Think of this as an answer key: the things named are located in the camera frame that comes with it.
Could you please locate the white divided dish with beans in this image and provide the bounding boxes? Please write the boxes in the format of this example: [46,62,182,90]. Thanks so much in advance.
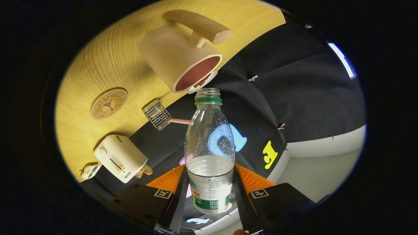
[81,164,102,180]

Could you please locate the wooden table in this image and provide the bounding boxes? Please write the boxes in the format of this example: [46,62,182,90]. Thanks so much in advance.
[55,0,286,183]

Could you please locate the beige cup with wooden handle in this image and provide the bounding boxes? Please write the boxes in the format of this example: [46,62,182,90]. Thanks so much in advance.
[139,9,233,93]

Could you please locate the bright light strip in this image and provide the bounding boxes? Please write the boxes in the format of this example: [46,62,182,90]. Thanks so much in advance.
[328,42,356,80]

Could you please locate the round cork coaster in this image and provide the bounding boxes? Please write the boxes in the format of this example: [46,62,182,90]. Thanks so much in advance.
[90,87,128,120]

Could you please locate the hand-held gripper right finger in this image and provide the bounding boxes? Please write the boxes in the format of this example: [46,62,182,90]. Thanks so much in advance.
[233,164,317,234]

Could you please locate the white toaster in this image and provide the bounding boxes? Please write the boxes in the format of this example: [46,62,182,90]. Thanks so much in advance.
[94,134,149,184]

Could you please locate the metal wire holder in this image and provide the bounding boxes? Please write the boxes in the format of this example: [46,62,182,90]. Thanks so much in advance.
[142,99,173,131]

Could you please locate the black backdrop cloth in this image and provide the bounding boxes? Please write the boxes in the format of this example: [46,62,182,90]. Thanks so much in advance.
[80,10,367,235]

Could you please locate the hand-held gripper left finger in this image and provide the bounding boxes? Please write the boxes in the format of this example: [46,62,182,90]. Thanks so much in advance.
[113,164,189,235]

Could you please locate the brown food pieces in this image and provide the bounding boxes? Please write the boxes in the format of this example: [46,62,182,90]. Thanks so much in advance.
[193,74,212,88]

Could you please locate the clear plastic juice bottle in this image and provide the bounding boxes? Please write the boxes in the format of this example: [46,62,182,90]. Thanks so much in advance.
[184,87,235,215]

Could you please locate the small white round plate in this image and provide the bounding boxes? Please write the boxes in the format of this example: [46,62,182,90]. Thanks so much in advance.
[188,71,218,94]

